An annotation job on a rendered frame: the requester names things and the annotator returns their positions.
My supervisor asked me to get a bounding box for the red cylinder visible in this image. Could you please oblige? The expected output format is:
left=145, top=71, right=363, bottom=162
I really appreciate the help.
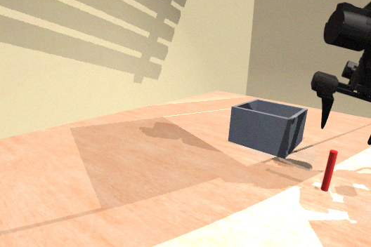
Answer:
left=320, top=150, right=338, bottom=192

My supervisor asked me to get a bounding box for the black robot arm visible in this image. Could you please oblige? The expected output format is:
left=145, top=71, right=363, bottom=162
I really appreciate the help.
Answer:
left=323, top=2, right=371, bottom=85

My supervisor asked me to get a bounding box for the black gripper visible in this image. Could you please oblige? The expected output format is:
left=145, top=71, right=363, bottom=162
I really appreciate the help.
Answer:
left=311, top=53, right=371, bottom=129

